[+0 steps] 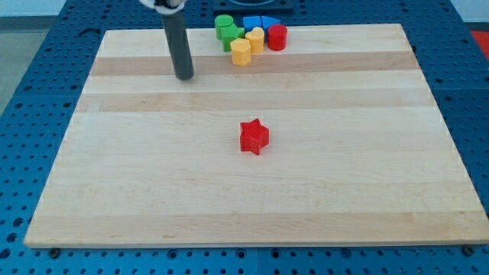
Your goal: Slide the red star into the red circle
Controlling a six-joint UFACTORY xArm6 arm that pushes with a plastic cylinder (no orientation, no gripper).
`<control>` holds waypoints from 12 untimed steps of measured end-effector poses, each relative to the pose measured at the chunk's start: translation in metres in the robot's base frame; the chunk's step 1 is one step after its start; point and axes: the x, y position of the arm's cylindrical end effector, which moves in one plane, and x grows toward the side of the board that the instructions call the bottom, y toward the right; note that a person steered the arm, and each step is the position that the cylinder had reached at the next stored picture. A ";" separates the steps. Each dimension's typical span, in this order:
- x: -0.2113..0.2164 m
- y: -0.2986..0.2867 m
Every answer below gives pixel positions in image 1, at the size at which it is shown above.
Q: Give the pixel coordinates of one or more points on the green cylinder block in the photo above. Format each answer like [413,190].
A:
[221,22]

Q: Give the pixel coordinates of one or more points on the light wooden board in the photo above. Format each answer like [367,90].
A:
[358,155]

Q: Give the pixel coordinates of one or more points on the blue cube block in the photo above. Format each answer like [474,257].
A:
[251,22]

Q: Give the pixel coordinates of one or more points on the red star block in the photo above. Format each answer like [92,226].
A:
[254,136]

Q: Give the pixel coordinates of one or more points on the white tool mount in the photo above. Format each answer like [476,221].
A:
[164,7]

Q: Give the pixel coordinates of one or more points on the red cylinder block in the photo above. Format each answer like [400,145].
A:
[277,37]

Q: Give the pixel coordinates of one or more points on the yellow heart block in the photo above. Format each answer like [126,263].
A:
[256,39]

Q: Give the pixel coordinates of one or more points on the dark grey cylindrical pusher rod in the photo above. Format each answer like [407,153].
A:
[177,40]

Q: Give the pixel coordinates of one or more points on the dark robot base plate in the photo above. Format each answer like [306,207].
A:
[252,5]

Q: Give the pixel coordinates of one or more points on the yellow pentagon block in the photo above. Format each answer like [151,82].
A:
[241,52]

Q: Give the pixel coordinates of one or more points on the green star block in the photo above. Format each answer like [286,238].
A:
[229,34]

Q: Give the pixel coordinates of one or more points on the blue triangle block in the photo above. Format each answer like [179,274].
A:
[267,21]

